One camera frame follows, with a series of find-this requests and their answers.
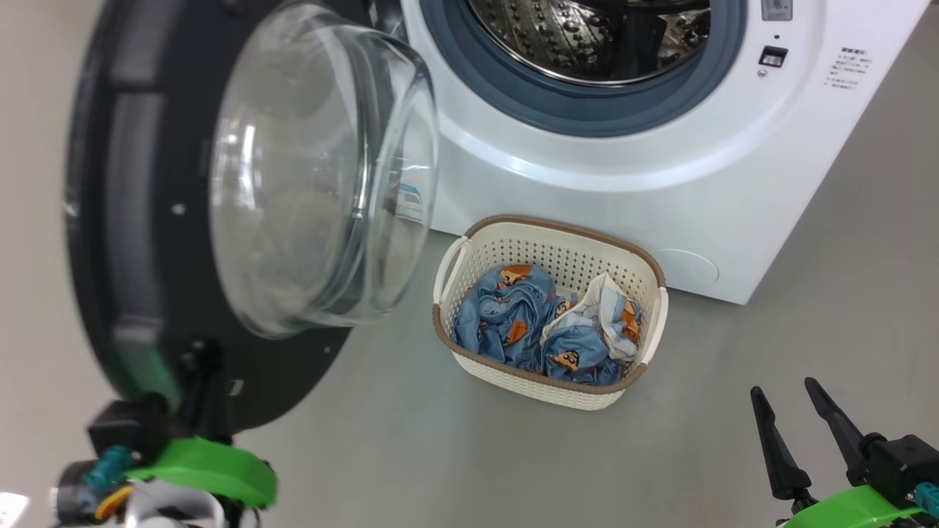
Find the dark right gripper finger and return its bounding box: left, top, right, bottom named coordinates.
left=804, top=378, right=870, bottom=485
left=750, top=386, right=811, bottom=503

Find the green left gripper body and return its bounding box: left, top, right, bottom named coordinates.
left=128, top=438, right=278, bottom=510

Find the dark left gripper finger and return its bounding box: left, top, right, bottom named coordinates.
left=182, top=339, right=233, bottom=441

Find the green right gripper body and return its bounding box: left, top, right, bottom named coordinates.
left=781, top=484, right=925, bottom=528

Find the black round glass washer door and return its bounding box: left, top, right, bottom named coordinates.
left=65, top=0, right=441, bottom=433

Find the blue white cartoon print garment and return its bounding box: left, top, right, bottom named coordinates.
left=541, top=273, right=645, bottom=386

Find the white front-load washing machine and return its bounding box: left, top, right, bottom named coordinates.
left=367, top=0, right=932, bottom=305

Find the blue energy label sticker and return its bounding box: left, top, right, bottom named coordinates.
left=392, top=182, right=428, bottom=223

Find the cream perforated laundry basket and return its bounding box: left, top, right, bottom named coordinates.
left=431, top=214, right=670, bottom=410

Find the teal left camera connector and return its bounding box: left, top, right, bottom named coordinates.
left=83, top=446, right=138, bottom=491

